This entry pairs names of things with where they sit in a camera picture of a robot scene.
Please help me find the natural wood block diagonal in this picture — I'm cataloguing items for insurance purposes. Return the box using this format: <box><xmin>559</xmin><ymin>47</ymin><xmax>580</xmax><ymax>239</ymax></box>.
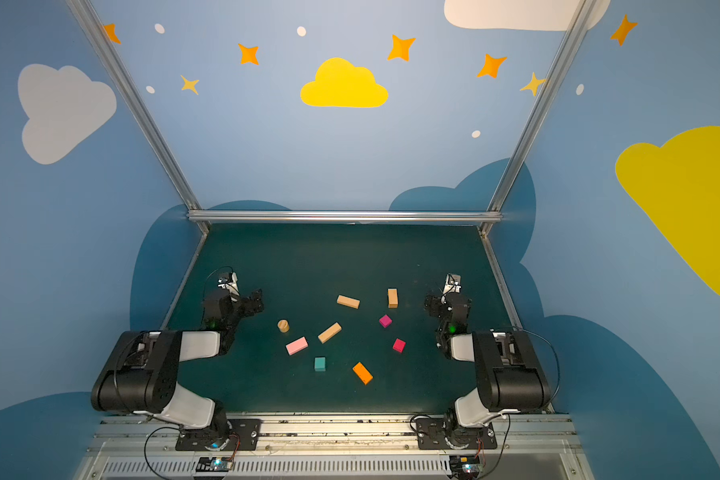
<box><xmin>318</xmin><ymin>322</ymin><xmax>342</xmax><ymax>344</ymax></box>

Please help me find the natural wood block long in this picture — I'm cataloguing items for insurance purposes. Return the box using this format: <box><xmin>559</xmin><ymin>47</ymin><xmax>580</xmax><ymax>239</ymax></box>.
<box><xmin>336</xmin><ymin>295</ymin><xmax>360</xmax><ymax>309</ymax></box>

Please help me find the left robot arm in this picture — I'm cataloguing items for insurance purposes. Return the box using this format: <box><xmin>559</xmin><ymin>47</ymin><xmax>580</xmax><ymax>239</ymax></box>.
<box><xmin>91</xmin><ymin>287</ymin><xmax>264</xmax><ymax>451</ymax></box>

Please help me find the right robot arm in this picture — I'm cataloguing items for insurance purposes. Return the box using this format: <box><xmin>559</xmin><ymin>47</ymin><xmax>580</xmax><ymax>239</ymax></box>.
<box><xmin>424</xmin><ymin>291</ymin><xmax>554</xmax><ymax>449</ymax></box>

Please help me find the pink rectangular block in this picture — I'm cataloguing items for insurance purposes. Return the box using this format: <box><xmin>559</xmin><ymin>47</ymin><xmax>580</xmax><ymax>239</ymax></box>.
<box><xmin>286</xmin><ymin>336</ymin><xmax>309</xmax><ymax>356</ymax></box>

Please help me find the teal cube block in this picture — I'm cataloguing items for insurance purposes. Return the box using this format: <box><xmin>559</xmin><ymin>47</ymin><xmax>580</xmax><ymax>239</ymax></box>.
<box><xmin>314</xmin><ymin>357</ymin><xmax>326</xmax><ymax>372</ymax></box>

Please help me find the orange rectangular block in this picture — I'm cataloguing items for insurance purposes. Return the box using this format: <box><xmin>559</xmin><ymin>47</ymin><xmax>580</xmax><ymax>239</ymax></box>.
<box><xmin>352</xmin><ymin>362</ymin><xmax>373</xmax><ymax>385</ymax></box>

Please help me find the small wood cylinder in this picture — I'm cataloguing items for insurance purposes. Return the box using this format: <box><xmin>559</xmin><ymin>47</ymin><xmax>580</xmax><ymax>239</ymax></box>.
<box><xmin>277</xmin><ymin>319</ymin><xmax>290</xmax><ymax>333</ymax></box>

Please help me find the magenta cube lower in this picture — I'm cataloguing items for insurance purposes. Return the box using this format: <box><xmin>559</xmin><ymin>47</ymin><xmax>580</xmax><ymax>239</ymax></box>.
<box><xmin>393</xmin><ymin>339</ymin><xmax>406</xmax><ymax>353</ymax></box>

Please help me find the right controller board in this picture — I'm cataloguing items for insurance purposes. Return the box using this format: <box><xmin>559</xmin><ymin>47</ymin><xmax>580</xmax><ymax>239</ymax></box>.
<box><xmin>448</xmin><ymin>456</ymin><xmax>483</xmax><ymax>480</ymax></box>

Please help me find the controller board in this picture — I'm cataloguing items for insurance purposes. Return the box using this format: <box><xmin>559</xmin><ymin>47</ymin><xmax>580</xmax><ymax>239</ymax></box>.
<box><xmin>448</xmin><ymin>456</ymin><xmax>483</xmax><ymax>480</ymax></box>
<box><xmin>195</xmin><ymin>457</ymin><xmax>234</xmax><ymax>475</ymax></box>

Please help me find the left controller board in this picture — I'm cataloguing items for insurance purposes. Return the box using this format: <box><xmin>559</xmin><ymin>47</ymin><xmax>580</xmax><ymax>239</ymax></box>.
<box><xmin>195</xmin><ymin>457</ymin><xmax>234</xmax><ymax>475</ymax></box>

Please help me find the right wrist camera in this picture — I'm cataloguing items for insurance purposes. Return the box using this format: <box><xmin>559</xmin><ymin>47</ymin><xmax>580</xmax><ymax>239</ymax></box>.
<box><xmin>443</xmin><ymin>273</ymin><xmax>462</xmax><ymax>295</ymax></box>

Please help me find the back aluminium frame bar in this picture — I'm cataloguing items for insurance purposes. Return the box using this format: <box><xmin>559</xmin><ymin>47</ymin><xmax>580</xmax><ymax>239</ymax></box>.
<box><xmin>187</xmin><ymin>210</ymin><xmax>502</xmax><ymax>224</ymax></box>

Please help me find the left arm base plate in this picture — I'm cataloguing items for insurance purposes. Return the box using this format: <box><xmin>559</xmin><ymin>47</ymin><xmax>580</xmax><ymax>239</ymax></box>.
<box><xmin>175</xmin><ymin>418</ymin><xmax>262</xmax><ymax>452</ymax></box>

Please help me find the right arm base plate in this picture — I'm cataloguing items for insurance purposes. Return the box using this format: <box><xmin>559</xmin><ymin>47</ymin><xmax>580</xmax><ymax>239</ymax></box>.
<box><xmin>409</xmin><ymin>416</ymin><xmax>498</xmax><ymax>451</ymax></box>

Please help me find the aluminium front rail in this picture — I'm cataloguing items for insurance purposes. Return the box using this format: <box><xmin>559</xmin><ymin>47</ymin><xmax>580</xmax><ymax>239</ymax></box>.
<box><xmin>74</xmin><ymin>413</ymin><xmax>594</xmax><ymax>479</ymax></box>

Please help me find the right aluminium frame post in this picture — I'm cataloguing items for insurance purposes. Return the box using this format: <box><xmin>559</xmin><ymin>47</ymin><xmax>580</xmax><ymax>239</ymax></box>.
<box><xmin>479</xmin><ymin>0</ymin><xmax>598</xmax><ymax>240</ymax></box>

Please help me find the aluminium frame post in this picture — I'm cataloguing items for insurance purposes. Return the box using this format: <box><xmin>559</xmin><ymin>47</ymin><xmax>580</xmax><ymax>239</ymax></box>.
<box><xmin>479</xmin><ymin>0</ymin><xmax>598</xmax><ymax>240</ymax></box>
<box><xmin>66</xmin><ymin>0</ymin><xmax>202</xmax><ymax>213</ymax></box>

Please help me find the left aluminium frame post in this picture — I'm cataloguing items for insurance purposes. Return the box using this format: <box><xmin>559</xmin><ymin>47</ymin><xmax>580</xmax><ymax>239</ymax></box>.
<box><xmin>66</xmin><ymin>0</ymin><xmax>202</xmax><ymax>213</ymax></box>

